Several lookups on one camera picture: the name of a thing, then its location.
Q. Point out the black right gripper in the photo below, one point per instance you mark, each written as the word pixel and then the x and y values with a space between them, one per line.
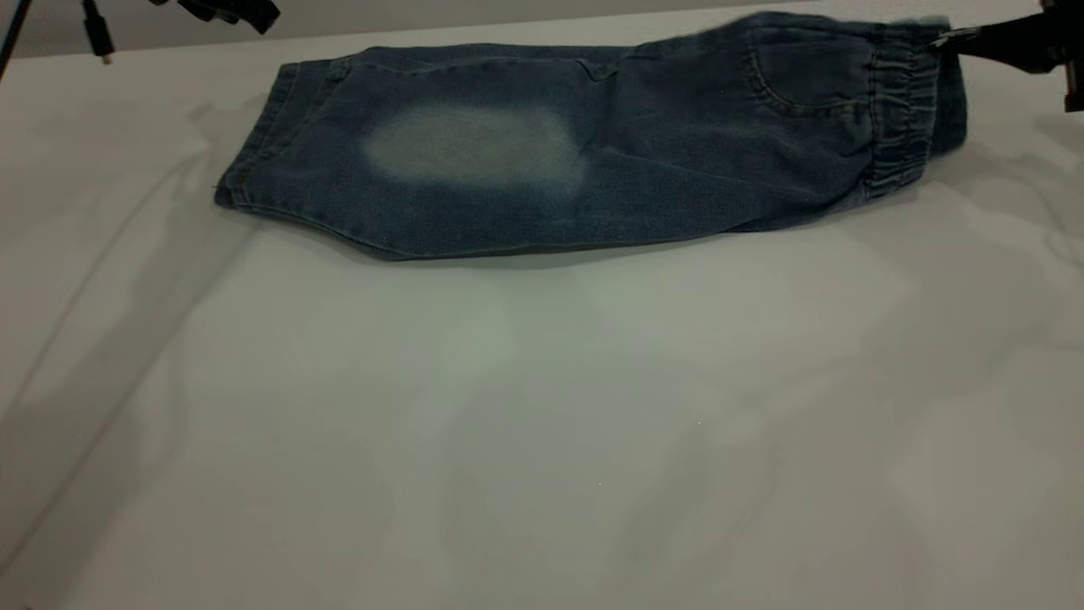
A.
pixel 1069 51

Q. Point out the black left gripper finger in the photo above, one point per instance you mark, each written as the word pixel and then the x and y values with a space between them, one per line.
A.
pixel 233 10

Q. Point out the blue denim shorts basketball print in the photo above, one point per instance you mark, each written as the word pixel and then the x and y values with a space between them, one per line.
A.
pixel 593 152

